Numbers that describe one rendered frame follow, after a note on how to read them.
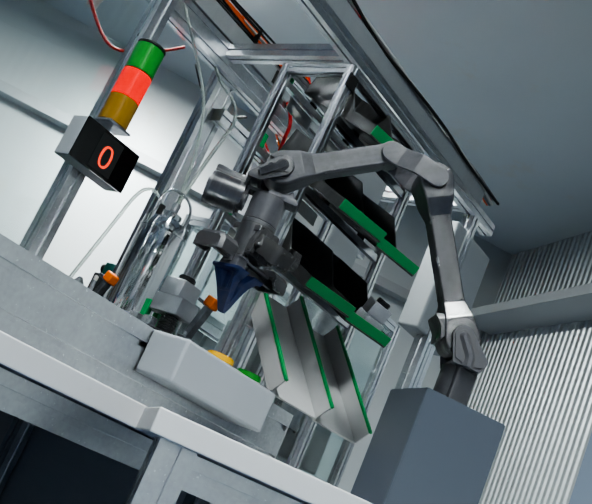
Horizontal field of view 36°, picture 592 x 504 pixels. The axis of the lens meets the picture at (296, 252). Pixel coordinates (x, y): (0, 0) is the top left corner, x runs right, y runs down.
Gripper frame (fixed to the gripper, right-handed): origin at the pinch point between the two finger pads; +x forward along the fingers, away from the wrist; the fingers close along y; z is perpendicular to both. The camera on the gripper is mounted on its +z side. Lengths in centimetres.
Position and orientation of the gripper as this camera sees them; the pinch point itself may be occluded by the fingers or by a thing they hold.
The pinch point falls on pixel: (229, 292)
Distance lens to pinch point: 143.7
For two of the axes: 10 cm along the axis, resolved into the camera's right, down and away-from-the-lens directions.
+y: 5.2, 4.4, 7.3
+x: -3.7, 8.9, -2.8
